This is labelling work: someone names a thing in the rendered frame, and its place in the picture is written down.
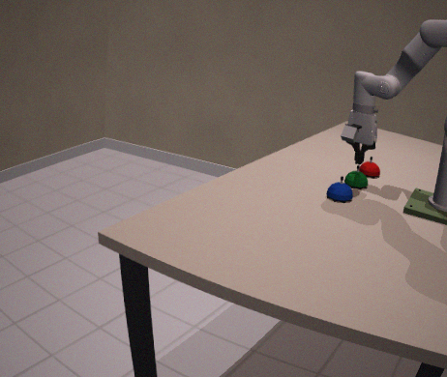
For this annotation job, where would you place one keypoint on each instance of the green bell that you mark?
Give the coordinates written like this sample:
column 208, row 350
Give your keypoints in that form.
column 356, row 179

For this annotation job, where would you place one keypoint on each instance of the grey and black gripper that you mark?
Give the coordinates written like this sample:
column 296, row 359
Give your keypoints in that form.
column 365, row 135

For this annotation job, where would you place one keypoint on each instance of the blue bell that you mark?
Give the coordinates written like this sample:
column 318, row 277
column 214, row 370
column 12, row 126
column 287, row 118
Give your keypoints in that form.
column 340, row 192

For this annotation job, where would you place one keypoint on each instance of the red bell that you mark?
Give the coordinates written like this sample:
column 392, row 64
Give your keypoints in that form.
column 370, row 169

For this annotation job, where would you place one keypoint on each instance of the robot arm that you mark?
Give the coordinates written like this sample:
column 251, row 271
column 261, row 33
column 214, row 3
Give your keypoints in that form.
column 415, row 56

